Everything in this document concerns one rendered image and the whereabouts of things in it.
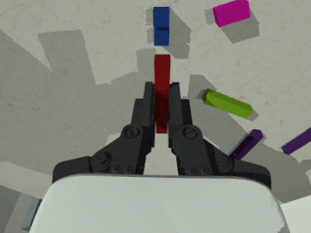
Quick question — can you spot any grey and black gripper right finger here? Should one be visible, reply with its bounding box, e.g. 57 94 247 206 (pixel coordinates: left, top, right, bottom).
168 82 271 190

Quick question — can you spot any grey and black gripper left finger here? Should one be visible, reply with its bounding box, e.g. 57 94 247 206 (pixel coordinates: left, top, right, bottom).
52 82 156 184

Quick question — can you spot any purple rod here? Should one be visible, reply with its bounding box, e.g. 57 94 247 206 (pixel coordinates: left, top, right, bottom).
229 129 263 160
282 128 311 155

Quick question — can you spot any dark red rod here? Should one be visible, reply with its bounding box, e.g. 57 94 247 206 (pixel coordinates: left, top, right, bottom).
154 54 171 134

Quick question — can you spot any magenta block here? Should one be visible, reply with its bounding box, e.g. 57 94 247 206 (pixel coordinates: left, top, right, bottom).
213 0 250 27

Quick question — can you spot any lime green rod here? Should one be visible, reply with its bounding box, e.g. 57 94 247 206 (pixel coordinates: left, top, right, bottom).
202 88 253 118

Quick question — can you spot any small blue block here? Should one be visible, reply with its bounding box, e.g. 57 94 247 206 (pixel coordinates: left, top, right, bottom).
153 7 169 27
154 27 169 46

